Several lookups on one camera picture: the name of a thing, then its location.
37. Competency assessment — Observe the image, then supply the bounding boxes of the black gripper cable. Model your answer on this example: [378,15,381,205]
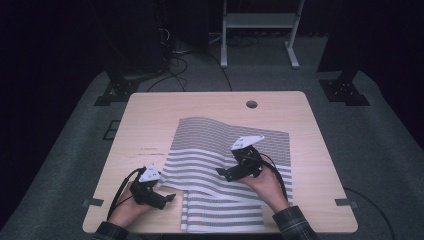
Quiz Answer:
[259,152,290,202]
[106,166,148,222]

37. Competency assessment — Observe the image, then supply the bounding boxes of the black straight floor cable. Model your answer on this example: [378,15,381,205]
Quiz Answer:
[205,51,234,93]

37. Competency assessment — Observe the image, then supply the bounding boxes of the person's right hand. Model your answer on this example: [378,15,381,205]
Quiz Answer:
[239,155,291,214]

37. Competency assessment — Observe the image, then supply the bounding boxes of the grey white striped towel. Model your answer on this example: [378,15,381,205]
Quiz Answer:
[156,116,295,234]

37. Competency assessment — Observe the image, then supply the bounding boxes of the tangled cables under stand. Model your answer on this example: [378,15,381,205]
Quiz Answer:
[229,33,262,48]

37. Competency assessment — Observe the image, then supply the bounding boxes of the black thin floor cable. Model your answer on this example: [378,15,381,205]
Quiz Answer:
[343,186,397,240]

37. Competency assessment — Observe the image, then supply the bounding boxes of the black looped floor cable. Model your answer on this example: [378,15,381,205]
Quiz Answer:
[145,55,189,93]

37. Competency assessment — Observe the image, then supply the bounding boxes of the grey tape strip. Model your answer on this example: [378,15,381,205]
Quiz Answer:
[334,197,360,209]
[81,197,105,208]

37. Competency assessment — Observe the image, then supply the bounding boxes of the white metal stand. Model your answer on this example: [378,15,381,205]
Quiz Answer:
[220,0,306,70]

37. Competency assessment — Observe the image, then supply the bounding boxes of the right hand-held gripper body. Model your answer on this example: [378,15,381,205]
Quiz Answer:
[224,134,266,183]

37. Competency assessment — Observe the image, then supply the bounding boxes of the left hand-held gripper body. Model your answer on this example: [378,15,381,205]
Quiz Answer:
[128,162,168,211]

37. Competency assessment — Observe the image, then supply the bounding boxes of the dark floor socket plate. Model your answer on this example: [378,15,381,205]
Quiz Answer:
[102,119,121,141]

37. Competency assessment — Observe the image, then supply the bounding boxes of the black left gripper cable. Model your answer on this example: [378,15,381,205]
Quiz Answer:
[106,166,148,222]

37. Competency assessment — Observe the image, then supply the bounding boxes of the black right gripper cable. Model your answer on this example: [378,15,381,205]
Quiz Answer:
[259,152,290,202]

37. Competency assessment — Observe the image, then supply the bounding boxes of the person's left hand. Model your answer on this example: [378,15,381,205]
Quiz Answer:
[107,181,155,230]

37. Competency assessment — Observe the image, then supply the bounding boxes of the black stand base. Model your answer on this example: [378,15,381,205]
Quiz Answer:
[317,66,371,107]
[93,69,142,107]

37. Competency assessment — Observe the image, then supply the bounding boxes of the dark cabinet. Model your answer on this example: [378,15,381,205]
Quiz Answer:
[165,0,212,52]

